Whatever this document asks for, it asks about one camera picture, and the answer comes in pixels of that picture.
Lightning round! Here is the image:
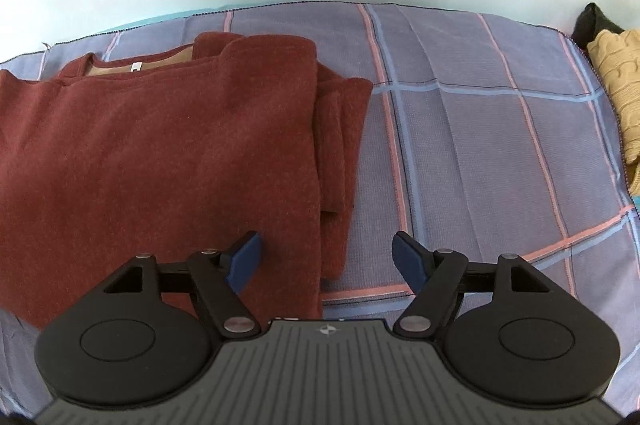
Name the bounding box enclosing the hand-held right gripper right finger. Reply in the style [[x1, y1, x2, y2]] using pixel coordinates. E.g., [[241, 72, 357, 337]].
[[391, 231, 554, 339]]

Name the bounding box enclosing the maroon knit sweater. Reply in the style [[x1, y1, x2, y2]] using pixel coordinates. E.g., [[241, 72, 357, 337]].
[[0, 32, 375, 332]]

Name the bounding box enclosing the blue plaid bedsheet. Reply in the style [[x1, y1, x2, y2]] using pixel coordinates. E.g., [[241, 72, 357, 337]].
[[0, 0, 640, 408]]

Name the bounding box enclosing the beige cable-knit sweater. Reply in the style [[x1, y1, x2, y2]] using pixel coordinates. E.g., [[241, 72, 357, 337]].
[[586, 29, 640, 198]]

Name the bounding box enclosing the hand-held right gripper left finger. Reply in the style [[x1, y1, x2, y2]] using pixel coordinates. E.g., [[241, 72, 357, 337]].
[[102, 231, 264, 339]]

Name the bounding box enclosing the dark cloth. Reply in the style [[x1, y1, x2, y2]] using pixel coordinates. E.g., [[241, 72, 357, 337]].
[[570, 2, 629, 50]]

